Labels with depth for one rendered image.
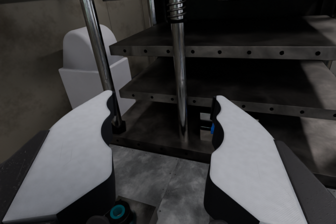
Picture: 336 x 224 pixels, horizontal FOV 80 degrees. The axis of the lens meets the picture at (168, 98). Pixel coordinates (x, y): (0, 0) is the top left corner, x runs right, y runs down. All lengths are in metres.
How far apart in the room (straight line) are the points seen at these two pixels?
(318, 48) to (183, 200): 0.74
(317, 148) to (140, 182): 0.85
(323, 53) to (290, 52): 0.10
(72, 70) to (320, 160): 2.22
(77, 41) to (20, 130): 1.19
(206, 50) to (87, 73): 1.61
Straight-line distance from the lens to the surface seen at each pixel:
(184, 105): 0.99
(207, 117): 1.03
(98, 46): 1.05
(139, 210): 0.78
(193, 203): 0.86
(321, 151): 1.21
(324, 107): 1.03
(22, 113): 2.74
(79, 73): 2.37
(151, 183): 0.93
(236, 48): 0.88
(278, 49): 0.89
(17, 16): 2.68
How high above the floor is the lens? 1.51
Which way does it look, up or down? 28 degrees down
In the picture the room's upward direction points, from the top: 6 degrees counter-clockwise
